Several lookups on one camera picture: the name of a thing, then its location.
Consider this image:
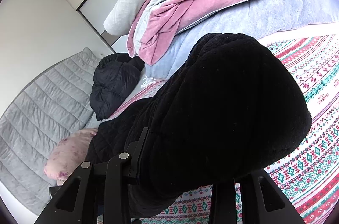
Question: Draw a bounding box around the black quilted fleece coat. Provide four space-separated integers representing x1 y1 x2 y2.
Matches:
86 33 312 218

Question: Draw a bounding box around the pink floral pillow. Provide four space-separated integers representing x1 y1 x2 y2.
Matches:
44 128 98 186

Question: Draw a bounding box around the patterned striped bed sheet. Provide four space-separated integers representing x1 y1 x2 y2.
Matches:
108 34 339 224

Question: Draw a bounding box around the grey quilted headboard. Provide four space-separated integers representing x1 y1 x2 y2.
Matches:
1 48 100 215

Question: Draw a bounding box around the dark navy puffer jacket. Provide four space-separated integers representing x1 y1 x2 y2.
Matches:
90 53 145 121

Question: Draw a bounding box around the pale blue folded duvet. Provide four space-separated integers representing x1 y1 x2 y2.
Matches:
145 0 338 79

